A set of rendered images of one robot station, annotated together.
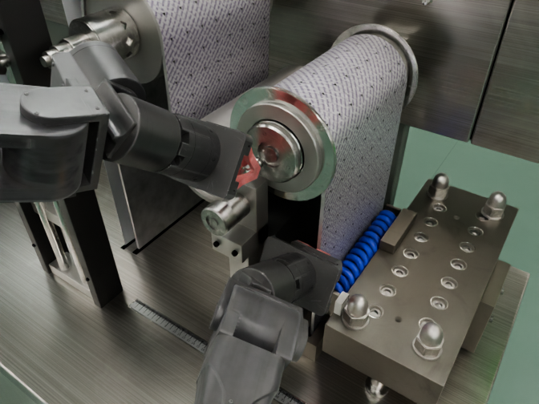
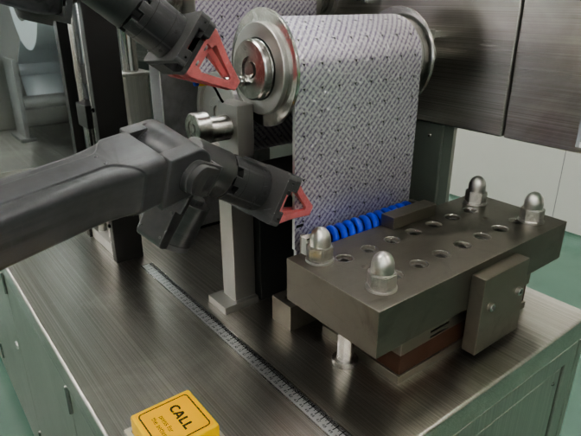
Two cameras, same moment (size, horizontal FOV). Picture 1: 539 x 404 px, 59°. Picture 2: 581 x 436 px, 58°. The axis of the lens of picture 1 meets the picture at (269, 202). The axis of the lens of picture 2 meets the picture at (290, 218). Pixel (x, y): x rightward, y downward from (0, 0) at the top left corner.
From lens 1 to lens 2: 0.38 m
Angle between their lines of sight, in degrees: 22
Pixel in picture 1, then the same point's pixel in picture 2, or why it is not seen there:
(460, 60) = (487, 45)
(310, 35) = not seen: hidden behind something
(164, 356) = (149, 301)
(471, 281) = (468, 256)
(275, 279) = (211, 148)
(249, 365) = (130, 149)
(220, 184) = (175, 51)
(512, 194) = not seen: outside the picture
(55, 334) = (69, 272)
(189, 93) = not seen: hidden behind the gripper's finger
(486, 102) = (513, 86)
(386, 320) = (351, 265)
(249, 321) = (152, 136)
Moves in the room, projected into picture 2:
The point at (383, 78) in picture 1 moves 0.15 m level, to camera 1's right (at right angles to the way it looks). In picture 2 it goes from (385, 36) to (501, 39)
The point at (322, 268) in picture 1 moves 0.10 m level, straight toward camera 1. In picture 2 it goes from (277, 176) to (232, 202)
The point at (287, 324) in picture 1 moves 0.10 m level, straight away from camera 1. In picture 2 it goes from (186, 146) to (233, 125)
